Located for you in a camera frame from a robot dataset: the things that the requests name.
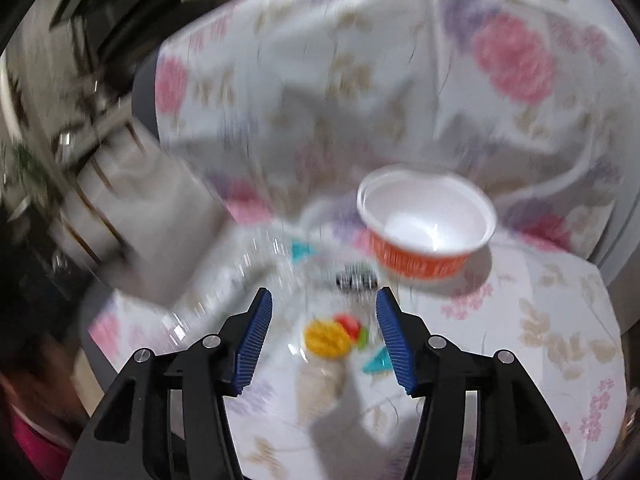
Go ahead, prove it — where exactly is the grey office chair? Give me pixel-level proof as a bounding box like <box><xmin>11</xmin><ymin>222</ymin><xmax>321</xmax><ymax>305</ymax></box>
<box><xmin>80</xmin><ymin>55</ymin><xmax>638</xmax><ymax>480</ymax></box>

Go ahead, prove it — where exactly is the floral printed cloth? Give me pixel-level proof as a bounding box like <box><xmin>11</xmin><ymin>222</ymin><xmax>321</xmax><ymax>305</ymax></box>
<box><xmin>87</xmin><ymin>0</ymin><xmax>631</xmax><ymax>480</ymax></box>

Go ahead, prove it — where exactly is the orange and white paper bowl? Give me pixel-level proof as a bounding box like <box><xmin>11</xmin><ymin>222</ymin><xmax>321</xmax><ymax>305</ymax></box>
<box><xmin>356</xmin><ymin>165</ymin><xmax>497</xmax><ymax>281</ymax></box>

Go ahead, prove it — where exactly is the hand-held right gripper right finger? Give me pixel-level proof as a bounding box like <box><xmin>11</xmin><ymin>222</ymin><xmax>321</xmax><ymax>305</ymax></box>
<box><xmin>375</xmin><ymin>286</ymin><xmax>583</xmax><ymax>480</ymax></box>

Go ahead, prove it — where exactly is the pink garment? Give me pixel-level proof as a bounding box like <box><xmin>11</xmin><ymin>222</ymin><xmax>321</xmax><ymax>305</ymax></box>
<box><xmin>0</xmin><ymin>400</ymin><xmax>76</xmax><ymax>480</ymax></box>

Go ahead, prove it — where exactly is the clear plastic tray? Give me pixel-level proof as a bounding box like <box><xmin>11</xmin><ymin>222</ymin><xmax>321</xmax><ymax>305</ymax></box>
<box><xmin>170</xmin><ymin>230</ymin><xmax>416</xmax><ymax>436</ymax></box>

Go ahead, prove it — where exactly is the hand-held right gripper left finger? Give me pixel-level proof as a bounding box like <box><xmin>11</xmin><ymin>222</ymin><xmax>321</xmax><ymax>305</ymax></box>
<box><xmin>62</xmin><ymin>287</ymin><xmax>274</xmax><ymax>480</ymax></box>

